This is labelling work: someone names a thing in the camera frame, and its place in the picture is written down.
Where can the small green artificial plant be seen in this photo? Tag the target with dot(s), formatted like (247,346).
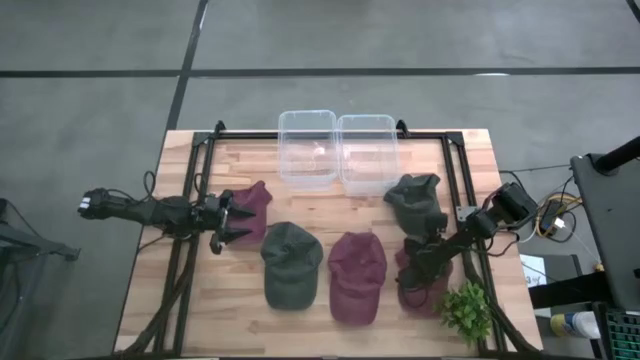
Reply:
(465,310)

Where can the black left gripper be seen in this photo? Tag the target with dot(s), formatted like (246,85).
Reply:
(215,215)

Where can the black metal stand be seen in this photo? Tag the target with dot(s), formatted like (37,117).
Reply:
(30,242)

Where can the white paper sheet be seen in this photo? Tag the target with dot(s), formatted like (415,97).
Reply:
(532,272)

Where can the black side shelf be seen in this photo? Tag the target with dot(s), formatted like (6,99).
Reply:
(565,292)

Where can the dark grey flat panel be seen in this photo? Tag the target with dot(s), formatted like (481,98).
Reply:
(615,225)

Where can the maroon baseball cap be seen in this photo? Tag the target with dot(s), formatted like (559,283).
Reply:
(256,200)
(425,306)
(357,280)

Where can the black aluminium table frame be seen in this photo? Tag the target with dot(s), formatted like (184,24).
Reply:
(240,135)

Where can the clear plastic bin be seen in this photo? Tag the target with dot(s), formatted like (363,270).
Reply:
(306,165)
(370,170)

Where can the black round pole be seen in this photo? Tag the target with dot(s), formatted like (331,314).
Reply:
(620,155)

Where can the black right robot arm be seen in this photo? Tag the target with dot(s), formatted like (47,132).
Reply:
(510,202)

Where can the dark green baseball cap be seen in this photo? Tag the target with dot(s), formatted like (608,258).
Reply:
(292,265)
(412,200)

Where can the white bottle with yellow cap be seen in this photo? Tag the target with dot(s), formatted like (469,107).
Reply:
(575,325)

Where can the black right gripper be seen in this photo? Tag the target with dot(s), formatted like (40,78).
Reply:
(425,260)

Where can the backlit black keyboard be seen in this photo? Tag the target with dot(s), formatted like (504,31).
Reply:
(622,335)

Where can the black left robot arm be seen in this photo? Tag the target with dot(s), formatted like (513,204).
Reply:
(150,212)

